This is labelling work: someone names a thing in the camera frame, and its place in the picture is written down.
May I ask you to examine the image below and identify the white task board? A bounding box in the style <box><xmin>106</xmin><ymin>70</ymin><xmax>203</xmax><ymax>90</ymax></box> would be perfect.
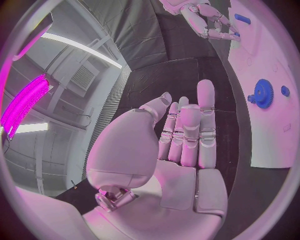
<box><xmin>227</xmin><ymin>0</ymin><xmax>299</xmax><ymax>169</ymax></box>

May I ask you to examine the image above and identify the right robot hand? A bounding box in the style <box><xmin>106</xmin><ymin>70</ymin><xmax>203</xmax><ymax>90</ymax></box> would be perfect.
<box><xmin>159</xmin><ymin>0</ymin><xmax>242</xmax><ymax>42</ymax></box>

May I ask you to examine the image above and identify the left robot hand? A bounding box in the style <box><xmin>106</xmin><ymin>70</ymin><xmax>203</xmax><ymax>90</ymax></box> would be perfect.
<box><xmin>81</xmin><ymin>79</ymin><xmax>229</xmax><ymax>240</ymax></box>

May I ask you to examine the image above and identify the long blue cylinder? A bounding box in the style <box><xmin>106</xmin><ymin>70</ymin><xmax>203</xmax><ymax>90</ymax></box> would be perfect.
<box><xmin>233</xmin><ymin>13</ymin><xmax>252</xmax><ymax>25</ymax></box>

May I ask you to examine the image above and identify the blue gear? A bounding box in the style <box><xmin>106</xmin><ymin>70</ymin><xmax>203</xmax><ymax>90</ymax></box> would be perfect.
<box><xmin>253</xmin><ymin>78</ymin><xmax>275</xmax><ymax>109</ymax></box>

